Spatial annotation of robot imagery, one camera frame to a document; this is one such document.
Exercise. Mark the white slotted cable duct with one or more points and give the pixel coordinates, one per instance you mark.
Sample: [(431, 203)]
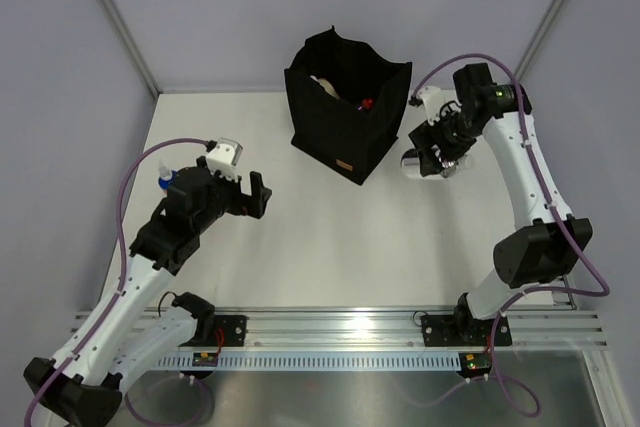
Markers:
[(231, 361)]

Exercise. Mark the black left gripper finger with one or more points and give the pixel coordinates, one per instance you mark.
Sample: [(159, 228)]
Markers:
[(260, 194), (252, 211)]

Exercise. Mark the orange bottle blue cap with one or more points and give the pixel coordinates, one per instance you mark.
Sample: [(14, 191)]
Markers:
[(165, 176)]

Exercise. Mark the aluminium frame post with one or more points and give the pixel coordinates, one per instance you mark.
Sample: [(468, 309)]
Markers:
[(122, 32), (537, 40)]

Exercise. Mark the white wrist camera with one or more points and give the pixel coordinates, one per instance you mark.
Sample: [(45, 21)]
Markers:
[(432, 99), (223, 158)]

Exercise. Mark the white bottle chrome cap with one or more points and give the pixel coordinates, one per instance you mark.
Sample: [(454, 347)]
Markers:
[(411, 167)]

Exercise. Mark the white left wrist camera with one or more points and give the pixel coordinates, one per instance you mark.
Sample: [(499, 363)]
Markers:
[(223, 158)]

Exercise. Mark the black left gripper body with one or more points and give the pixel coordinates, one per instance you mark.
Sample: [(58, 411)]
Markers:
[(225, 197)]

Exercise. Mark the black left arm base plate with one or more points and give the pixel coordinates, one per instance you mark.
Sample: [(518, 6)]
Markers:
[(230, 329)]

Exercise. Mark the aluminium frame post right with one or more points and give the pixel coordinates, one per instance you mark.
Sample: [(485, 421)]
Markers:
[(537, 40)]

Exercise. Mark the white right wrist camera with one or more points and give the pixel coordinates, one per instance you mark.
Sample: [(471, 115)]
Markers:
[(432, 99)]

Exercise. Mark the aluminium frame post left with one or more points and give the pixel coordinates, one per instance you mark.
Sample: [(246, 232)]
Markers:
[(122, 32)]

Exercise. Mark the black canvas bag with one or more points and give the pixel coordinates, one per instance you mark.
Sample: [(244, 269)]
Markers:
[(334, 131)]

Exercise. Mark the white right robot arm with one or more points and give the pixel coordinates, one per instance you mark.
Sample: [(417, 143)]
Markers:
[(547, 236)]

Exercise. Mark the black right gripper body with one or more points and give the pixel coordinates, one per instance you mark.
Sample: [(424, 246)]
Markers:
[(454, 136)]

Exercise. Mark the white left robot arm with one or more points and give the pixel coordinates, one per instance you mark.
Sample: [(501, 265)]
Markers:
[(85, 381)]

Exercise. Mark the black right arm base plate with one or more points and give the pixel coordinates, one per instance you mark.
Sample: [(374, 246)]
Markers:
[(447, 331)]

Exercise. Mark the cream bottle white pump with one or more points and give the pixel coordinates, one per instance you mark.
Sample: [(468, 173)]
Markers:
[(326, 86)]

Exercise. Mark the aluminium rail front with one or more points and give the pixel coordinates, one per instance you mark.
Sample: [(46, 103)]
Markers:
[(397, 329)]

